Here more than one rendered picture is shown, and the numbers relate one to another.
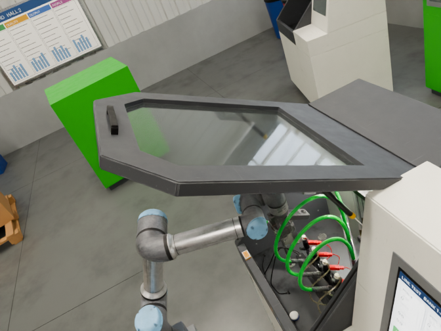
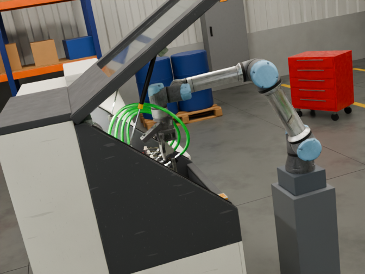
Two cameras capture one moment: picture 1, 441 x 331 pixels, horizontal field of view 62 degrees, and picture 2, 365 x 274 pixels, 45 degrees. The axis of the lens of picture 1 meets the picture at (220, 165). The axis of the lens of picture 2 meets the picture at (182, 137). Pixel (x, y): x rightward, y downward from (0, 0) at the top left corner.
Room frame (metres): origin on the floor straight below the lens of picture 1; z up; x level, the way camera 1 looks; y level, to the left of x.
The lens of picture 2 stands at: (3.11, -0.26, 1.82)
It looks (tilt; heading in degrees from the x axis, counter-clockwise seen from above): 17 degrees down; 174
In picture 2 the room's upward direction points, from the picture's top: 9 degrees counter-clockwise
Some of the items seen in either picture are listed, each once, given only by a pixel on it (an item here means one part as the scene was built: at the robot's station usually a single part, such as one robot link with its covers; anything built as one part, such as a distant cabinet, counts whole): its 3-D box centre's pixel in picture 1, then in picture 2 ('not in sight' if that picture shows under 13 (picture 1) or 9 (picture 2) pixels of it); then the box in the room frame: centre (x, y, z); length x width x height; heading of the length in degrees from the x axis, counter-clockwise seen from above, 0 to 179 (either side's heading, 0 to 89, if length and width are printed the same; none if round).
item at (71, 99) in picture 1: (109, 123); not in sight; (4.62, 1.11, 0.65); 0.95 x 0.86 x 1.30; 107
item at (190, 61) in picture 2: not in sight; (174, 88); (-3.93, 0.43, 0.51); 1.20 x 0.85 x 1.02; 97
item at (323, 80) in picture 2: not in sight; (320, 85); (-2.62, 2.29, 0.43); 0.70 x 0.46 x 0.86; 34
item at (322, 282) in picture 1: (328, 286); not in sight; (0.99, -0.23, 0.91); 0.34 x 0.10 x 0.15; 7
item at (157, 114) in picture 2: (278, 206); (159, 112); (1.10, -0.15, 1.34); 0.08 x 0.08 x 0.05
